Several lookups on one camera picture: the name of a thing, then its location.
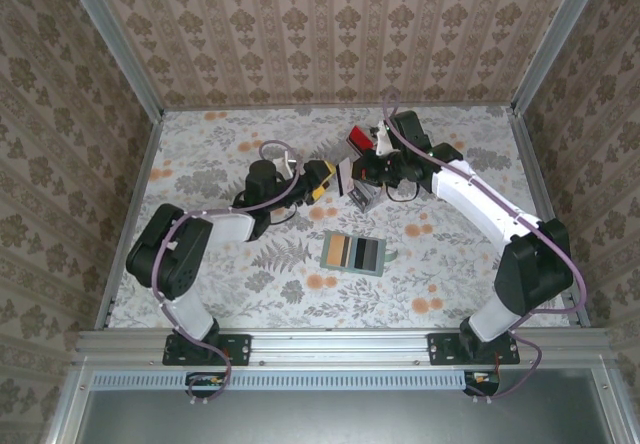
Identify white card with dark stripe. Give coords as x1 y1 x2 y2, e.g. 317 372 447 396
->
335 160 352 198

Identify clear acrylic card box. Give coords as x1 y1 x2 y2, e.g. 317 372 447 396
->
329 141 389 215

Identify green card holder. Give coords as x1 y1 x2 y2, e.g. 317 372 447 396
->
319 230 399 279

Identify brown credit card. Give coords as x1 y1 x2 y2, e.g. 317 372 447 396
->
329 235 354 270

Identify floral patterned table cover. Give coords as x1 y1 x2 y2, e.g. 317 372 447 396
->
107 107 571 330

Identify grey metal panel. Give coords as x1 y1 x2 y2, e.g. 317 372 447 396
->
47 368 640 444

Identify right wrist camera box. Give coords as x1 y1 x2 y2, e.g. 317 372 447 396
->
370 122 396 158

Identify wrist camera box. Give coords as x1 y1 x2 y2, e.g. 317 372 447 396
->
370 122 396 158
278 151 301 178

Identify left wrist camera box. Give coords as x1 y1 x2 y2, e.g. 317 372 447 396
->
278 151 301 178

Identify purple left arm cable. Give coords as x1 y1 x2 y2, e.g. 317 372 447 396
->
152 139 302 408

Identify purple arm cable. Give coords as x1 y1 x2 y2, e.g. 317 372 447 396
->
382 91 587 406
152 139 302 408

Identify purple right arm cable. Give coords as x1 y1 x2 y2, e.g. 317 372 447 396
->
382 91 587 406

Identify aluminium table end rail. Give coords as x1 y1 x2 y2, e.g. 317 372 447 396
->
162 102 514 113

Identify aluminium table side rail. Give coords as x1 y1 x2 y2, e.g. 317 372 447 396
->
505 106 595 329
93 111 166 330

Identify aluminium mounting rail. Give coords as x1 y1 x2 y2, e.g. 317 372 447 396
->
74 327 614 365

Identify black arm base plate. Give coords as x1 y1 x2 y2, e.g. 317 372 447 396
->
163 332 251 367
427 332 521 367

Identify white slotted cable duct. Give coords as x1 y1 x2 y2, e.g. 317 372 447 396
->
92 369 469 391

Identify aluminium frame post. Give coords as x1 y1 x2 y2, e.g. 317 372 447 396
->
510 0 611 115
58 0 166 118

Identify black controller board with wires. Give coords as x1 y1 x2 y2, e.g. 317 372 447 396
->
185 371 227 398
463 369 501 397

